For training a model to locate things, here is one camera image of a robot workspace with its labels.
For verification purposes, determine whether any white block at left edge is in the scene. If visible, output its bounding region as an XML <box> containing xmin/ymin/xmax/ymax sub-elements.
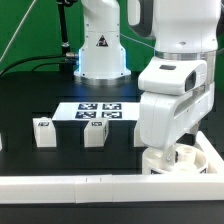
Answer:
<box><xmin>0</xmin><ymin>133</ymin><xmax>2</xmax><ymax>151</ymax></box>

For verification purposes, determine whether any white L-shaped fence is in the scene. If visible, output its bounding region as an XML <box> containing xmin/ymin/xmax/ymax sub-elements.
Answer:
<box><xmin>0</xmin><ymin>133</ymin><xmax>224</xmax><ymax>204</ymax></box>

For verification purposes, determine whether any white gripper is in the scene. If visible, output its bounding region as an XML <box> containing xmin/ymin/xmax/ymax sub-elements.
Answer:
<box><xmin>138</xmin><ymin>57</ymin><xmax>214</xmax><ymax>164</ymax></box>

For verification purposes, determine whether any thin white rod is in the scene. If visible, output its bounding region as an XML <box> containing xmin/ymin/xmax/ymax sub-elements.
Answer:
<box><xmin>0</xmin><ymin>0</ymin><xmax>37</xmax><ymax>63</ymax></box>

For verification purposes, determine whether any black cable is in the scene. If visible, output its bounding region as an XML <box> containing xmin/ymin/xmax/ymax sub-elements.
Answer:
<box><xmin>0</xmin><ymin>54</ymin><xmax>79</xmax><ymax>78</ymax></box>

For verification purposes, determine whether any white marker tag sheet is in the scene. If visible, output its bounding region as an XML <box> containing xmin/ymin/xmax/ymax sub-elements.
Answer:
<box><xmin>53</xmin><ymin>102</ymin><xmax>139</xmax><ymax>121</ymax></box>

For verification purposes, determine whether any white round stool seat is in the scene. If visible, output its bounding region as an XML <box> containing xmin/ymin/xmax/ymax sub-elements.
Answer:
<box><xmin>142</xmin><ymin>143</ymin><xmax>208</xmax><ymax>175</ymax></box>

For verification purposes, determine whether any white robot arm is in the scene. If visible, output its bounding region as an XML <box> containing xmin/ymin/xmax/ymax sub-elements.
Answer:
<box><xmin>74</xmin><ymin>0</ymin><xmax>221</xmax><ymax>161</ymax></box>

